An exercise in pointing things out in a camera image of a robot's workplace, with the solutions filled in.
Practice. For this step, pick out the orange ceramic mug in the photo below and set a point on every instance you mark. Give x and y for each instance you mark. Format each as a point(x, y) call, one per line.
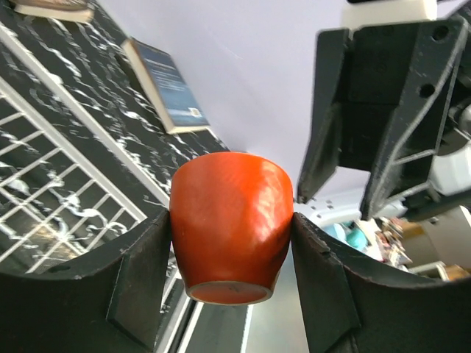
point(230, 216)

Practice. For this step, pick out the white wire dish rack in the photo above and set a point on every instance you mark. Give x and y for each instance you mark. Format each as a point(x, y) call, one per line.
point(83, 241)

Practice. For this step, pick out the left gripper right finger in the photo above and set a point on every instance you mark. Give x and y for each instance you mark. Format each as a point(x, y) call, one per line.
point(353, 303)

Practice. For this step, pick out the black marble mat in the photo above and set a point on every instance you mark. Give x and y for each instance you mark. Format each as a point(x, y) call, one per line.
point(116, 165)

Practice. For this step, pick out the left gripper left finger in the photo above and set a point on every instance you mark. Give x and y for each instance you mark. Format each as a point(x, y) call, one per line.
point(107, 300)

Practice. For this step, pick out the orange cover book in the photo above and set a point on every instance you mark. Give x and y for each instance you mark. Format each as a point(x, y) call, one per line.
point(78, 11)

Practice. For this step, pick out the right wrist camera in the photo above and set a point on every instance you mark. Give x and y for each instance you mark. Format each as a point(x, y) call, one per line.
point(355, 15)

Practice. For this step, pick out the blue cover book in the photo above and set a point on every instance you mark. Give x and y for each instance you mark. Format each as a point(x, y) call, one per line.
point(165, 88)

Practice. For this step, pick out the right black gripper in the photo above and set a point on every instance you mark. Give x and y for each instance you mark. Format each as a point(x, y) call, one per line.
point(405, 98)

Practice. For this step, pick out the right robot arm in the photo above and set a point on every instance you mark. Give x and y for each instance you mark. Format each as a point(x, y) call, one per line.
point(387, 100)

